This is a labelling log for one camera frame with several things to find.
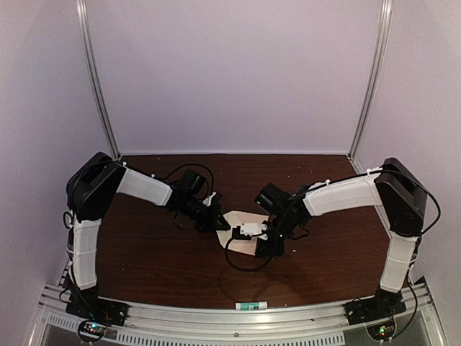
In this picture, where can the left aluminium frame post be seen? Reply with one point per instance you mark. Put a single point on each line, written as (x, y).
(95, 83)

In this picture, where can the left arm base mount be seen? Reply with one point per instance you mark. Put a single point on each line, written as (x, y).
(87, 304)

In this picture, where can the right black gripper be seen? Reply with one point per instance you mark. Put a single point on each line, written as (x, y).
(268, 249)

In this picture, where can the right aluminium frame post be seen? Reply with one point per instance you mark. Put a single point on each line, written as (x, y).
(381, 43)

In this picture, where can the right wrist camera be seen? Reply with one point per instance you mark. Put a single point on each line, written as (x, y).
(248, 231)

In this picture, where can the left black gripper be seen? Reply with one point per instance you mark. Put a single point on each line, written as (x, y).
(211, 223)

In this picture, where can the green white glue stick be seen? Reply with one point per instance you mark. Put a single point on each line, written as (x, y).
(251, 306)

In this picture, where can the aluminium frame post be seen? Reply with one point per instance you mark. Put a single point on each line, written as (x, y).
(381, 43)
(95, 83)

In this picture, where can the beige envelope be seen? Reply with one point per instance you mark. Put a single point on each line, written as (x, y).
(235, 218)

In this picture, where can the aluminium front rail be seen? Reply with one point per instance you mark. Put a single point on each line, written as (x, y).
(318, 324)

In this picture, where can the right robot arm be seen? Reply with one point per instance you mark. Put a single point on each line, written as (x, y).
(391, 186)

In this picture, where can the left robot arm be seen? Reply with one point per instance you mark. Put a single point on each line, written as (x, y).
(91, 190)

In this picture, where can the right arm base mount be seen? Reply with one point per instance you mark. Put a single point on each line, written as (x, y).
(382, 305)

